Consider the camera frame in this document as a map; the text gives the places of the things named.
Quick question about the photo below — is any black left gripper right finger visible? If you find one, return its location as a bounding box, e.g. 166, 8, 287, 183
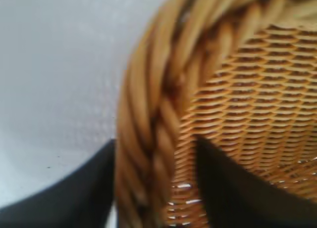
195, 136, 317, 228

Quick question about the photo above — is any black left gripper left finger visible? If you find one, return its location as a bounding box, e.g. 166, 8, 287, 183
0, 138, 117, 228

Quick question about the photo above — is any woven wicker basket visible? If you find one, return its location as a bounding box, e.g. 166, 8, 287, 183
115, 0, 317, 228

